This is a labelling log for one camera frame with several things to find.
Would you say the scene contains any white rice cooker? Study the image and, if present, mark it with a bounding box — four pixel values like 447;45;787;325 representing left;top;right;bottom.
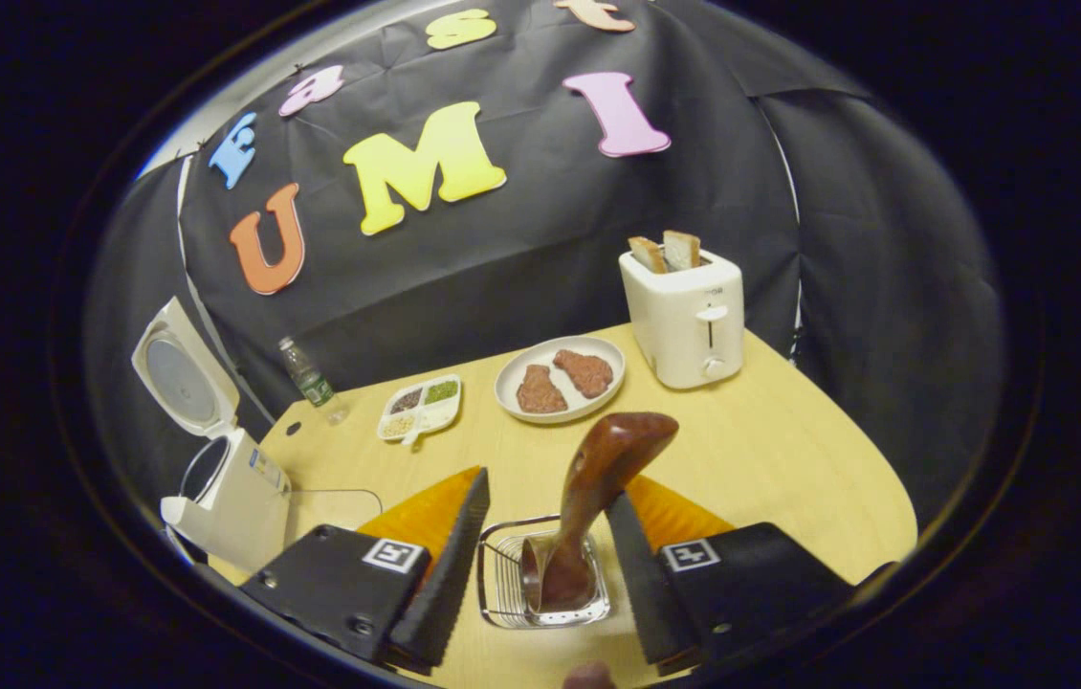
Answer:
131;297;293;573

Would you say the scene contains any white round plate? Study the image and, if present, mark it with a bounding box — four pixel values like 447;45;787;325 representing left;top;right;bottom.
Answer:
495;336;627;424

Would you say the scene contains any clear wire chopstick holder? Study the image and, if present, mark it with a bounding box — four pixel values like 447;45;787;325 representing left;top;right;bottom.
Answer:
477;515;611;630

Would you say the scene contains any clear tray of rice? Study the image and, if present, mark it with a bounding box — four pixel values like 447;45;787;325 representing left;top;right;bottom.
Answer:
284;489;384;551

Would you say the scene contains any white divided grain dish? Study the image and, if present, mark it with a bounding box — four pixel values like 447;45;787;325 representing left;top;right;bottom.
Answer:
377;374;462;448

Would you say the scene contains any clear plastic water bottle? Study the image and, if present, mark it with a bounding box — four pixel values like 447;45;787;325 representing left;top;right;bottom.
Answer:
277;336;350;426

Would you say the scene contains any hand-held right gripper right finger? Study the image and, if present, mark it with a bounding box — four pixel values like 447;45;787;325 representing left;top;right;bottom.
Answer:
606;476;895;676

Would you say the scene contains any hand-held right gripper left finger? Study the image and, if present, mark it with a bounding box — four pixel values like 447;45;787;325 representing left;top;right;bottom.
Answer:
239;466;492;676

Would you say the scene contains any white toaster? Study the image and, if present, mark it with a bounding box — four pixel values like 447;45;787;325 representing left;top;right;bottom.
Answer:
619;247;745;389

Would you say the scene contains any brown meat piece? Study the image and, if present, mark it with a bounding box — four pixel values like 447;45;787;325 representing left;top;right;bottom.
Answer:
516;364;568;414
553;349;614;399

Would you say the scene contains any brown wooden spoon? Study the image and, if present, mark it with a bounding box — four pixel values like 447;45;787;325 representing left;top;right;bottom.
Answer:
519;411;680;613

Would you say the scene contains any toast slice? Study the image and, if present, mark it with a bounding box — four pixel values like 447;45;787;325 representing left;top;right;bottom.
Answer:
628;236;668;275
663;230;702;271

